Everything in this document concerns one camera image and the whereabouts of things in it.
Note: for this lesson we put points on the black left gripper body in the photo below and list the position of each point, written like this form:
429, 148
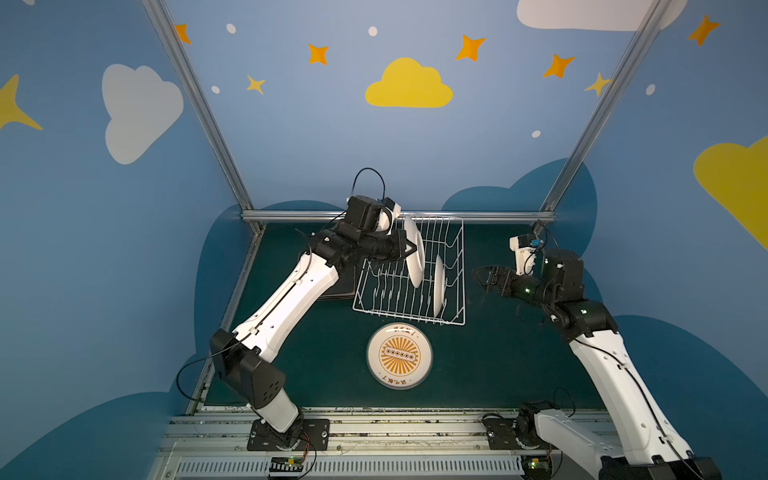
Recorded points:
396, 245

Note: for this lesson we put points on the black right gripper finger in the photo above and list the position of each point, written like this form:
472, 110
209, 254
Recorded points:
485, 272
488, 284

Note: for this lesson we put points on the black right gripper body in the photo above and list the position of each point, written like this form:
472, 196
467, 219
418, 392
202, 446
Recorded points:
503, 282

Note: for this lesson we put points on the white round plate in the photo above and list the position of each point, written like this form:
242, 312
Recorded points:
439, 286
415, 262
399, 356

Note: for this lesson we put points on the white wire dish rack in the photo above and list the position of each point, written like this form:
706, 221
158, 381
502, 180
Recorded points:
386, 290

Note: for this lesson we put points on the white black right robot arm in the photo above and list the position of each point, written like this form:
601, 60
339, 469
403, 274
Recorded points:
649, 446

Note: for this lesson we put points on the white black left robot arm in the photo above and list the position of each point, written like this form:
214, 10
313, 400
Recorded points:
243, 359

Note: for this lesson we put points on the right small circuit board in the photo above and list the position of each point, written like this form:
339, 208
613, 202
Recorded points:
536, 468

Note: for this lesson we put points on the small circuit board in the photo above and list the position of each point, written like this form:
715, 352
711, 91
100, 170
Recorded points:
290, 467
536, 468

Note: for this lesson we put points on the left small circuit board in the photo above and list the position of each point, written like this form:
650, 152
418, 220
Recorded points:
290, 467

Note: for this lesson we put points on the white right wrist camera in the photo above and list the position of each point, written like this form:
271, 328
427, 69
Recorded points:
525, 248

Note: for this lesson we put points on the aluminium frame back bar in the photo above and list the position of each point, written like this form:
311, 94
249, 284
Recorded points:
481, 217

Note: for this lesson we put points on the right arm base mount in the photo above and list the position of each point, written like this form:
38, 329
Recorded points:
510, 433

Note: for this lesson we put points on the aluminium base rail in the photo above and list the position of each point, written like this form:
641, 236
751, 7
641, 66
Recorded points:
364, 443

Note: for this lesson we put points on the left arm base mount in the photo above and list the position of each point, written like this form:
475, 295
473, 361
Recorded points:
303, 433

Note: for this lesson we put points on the aluminium frame left post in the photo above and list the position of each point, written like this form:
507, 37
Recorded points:
161, 20

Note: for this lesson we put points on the aluminium frame post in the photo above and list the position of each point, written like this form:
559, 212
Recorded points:
161, 20
640, 44

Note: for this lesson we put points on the aluminium frame right post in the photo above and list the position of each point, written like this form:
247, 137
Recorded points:
640, 44

